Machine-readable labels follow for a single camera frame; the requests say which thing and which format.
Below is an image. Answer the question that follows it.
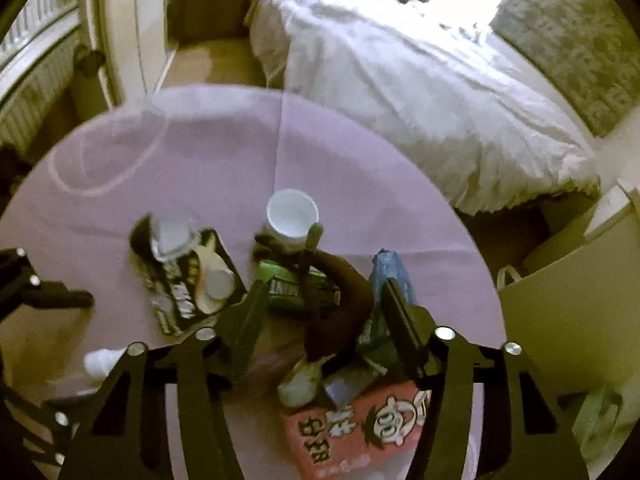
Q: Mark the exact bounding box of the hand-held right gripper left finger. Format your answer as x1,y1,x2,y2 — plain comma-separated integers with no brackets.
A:
57,280,271,480

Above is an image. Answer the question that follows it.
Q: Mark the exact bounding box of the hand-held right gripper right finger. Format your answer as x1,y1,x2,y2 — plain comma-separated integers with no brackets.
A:
381,279,591,480

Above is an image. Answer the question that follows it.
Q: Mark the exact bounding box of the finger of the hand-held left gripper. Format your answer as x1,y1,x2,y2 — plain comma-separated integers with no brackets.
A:
0,247,96,311
5,394,81,471

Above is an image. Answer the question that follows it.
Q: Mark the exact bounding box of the blue packet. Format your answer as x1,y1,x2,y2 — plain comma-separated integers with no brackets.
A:
371,250,418,321

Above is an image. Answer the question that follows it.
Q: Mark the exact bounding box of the green packet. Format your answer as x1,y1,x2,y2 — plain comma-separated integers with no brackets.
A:
259,259,342,312

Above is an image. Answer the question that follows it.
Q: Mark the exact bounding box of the dark brown banana peel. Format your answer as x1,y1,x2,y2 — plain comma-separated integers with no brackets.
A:
255,225,375,362

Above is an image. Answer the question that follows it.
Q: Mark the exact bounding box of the black snack packet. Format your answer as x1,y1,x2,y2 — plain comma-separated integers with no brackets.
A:
131,214,248,336

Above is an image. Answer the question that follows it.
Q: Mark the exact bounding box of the white fluffy ball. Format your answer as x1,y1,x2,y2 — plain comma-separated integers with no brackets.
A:
84,347,129,380

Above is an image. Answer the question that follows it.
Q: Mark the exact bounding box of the purple small packet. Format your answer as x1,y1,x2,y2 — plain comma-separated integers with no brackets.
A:
322,360,387,409

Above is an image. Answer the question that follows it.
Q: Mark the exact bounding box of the white small bottle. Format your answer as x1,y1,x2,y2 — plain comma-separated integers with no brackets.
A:
277,355,337,409

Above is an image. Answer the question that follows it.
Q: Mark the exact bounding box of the white cup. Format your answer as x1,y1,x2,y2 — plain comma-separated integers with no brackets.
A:
266,189,320,253

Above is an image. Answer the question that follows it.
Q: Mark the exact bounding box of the pink cartoon print box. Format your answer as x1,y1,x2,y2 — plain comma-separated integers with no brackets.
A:
282,379,433,480

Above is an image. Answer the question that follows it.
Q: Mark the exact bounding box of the white dresser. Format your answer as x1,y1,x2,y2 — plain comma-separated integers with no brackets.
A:
497,180,640,411

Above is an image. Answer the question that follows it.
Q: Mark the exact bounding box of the bed with white duvet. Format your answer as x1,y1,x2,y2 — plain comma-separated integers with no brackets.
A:
247,0,601,216

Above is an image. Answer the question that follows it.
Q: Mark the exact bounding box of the wooden nightstand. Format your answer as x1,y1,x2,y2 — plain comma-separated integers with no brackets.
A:
175,0,261,47

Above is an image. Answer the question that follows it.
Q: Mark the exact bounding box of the floral window blind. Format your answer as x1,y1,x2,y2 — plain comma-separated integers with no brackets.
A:
490,0,640,137

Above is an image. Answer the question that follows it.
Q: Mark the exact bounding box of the white door frame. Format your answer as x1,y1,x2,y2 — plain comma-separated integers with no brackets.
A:
97,0,177,108

